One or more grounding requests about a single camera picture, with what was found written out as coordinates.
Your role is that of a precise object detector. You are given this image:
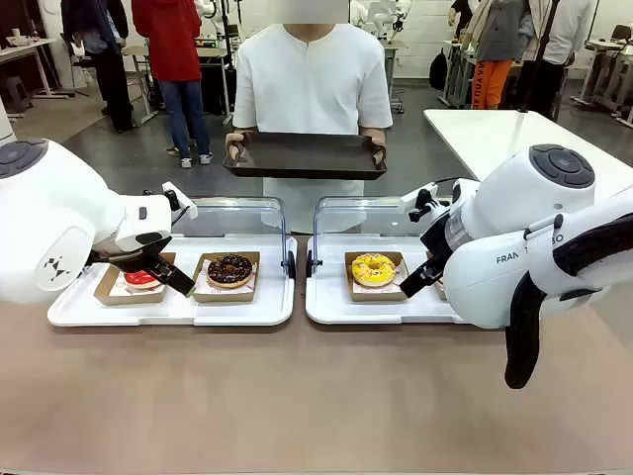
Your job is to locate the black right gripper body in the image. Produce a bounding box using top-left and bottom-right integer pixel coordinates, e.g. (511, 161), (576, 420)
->
(419, 213), (457, 264)

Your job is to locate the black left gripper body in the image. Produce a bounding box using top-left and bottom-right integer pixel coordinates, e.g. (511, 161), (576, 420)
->
(82, 231), (174, 273)

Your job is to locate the red glazed donut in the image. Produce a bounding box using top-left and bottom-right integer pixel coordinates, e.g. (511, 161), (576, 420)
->
(93, 251), (177, 306)
(123, 269), (162, 291)

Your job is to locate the yellow glazed donut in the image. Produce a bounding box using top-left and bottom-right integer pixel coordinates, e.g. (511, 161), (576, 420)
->
(344, 250), (410, 303)

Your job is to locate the yellow sprinkled donut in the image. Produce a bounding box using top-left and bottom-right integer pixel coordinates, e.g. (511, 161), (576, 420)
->
(350, 252), (398, 287)

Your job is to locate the dark brown serving tray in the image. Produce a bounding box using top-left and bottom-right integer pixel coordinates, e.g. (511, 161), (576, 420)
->
(222, 131), (388, 181)

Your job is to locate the chocolate donut left case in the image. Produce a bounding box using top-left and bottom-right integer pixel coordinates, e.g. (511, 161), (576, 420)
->
(189, 250), (261, 304)

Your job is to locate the chocolate glazed donut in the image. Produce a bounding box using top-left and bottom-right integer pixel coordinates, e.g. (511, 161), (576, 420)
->
(206, 253), (252, 290)

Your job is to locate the person in orange trousers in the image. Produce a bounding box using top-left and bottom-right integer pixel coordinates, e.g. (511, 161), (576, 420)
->
(467, 0), (533, 112)

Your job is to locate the person in dark jacket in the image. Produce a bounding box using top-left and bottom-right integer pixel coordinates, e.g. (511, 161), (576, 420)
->
(59, 0), (136, 135)

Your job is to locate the person in red jacket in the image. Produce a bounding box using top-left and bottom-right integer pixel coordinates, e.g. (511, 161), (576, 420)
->
(132, 0), (215, 170)

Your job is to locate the person in white dress shirt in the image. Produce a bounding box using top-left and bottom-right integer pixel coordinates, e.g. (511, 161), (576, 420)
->
(516, 0), (597, 123)

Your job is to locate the person's left hand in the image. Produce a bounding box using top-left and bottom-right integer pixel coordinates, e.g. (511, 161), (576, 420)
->
(369, 127), (389, 167)

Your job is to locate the person's right hand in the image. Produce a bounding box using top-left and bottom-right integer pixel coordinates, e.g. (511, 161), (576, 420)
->
(225, 129), (247, 167)

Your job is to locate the white display tray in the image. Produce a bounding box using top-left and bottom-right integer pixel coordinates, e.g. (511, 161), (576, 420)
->
(305, 232), (469, 326)
(47, 232), (297, 328)

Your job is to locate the clear plastic display lid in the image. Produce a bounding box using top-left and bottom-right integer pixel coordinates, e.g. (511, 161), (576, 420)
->
(306, 194), (454, 274)
(170, 195), (298, 279)

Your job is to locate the large white table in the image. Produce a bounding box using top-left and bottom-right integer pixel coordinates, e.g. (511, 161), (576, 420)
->
(423, 108), (633, 185)

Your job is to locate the black backpack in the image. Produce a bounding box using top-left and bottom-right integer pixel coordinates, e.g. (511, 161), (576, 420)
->
(428, 47), (449, 92)

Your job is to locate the grey plastic stool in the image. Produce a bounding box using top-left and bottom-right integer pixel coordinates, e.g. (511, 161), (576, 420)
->
(0, 76), (33, 118)

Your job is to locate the white desk with metal legs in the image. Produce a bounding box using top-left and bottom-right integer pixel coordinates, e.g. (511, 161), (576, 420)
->
(0, 38), (68, 100)

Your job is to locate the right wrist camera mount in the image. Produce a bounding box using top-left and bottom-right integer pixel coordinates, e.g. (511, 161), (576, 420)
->
(399, 182), (454, 224)

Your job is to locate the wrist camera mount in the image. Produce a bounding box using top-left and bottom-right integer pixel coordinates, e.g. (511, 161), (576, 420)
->
(161, 181), (199, 222)
(399, 182), (454, 224)

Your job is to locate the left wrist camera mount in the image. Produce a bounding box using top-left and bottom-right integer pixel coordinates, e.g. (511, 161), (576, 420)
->
(161, 181), (199, 222)

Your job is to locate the black cable sleeve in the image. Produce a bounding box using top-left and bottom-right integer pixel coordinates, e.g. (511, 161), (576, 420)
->
(503, 212), (633, 390)

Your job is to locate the white cylindrical pedestal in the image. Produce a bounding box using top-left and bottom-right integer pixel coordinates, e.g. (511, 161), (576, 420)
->
(0, 96), (14, 143)

